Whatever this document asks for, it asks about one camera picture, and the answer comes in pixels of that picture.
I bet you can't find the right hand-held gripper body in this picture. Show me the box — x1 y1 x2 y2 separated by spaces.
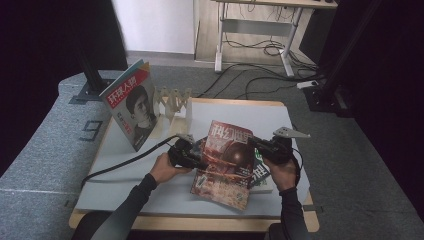
264 126 311 165

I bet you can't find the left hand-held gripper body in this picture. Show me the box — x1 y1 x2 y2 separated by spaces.
168 133 201 169

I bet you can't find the red-brown cover magazine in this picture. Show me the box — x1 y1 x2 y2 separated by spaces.
190 119 256 212

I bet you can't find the white magazine green title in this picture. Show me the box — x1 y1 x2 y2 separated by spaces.
249 148 275 195

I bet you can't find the beige expandable book rack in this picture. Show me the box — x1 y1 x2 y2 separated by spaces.
146 85 194 141

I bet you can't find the portrait cover magazine red title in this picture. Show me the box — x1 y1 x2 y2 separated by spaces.
99 59 160 153

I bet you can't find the person's left hand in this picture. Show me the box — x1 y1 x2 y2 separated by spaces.
149 152 193 185

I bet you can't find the person's right hand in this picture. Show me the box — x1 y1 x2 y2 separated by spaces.
266 158 298 193

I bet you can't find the wooden table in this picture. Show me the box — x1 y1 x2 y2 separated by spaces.
68 94 320 233

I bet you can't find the white power strip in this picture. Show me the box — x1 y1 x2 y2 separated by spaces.
296 79 319 90

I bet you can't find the wooden desk with metal legs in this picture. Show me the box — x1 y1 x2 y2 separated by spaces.
213 0 339 78

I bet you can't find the black stand with square base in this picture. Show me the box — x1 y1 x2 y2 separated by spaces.
68 46 116 105

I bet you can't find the light wooden panel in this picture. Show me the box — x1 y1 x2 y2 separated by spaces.
193 0 318 66

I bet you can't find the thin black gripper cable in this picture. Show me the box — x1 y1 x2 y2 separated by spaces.
289 148 303 188

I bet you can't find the black floor cable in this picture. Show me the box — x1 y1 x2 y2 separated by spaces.
234 75 301 100
196 61 326 99

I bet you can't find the thick black gripper cable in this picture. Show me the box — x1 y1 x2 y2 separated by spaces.
80 134 183 188

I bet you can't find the coiled black cable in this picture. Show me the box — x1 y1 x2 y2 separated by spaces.
223 39 289 58

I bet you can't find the black slanted stand post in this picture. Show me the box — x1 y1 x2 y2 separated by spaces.
301 0 383 118

